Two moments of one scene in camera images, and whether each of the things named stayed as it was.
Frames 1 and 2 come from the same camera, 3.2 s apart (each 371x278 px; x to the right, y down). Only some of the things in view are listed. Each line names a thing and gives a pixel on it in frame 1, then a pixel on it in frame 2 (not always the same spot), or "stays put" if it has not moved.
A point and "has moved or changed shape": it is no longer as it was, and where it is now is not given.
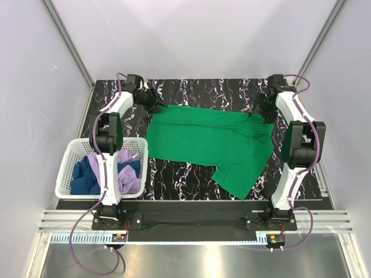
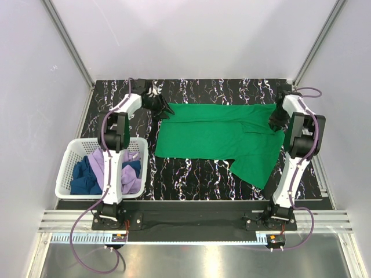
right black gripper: [269, 117] to [279, 124]
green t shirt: [239, 145] has moved or changed shape
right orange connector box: [275, 240] stays put
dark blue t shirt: [84, 180] stays put
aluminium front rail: [324, 222] stays put
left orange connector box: [119, 237] stays put
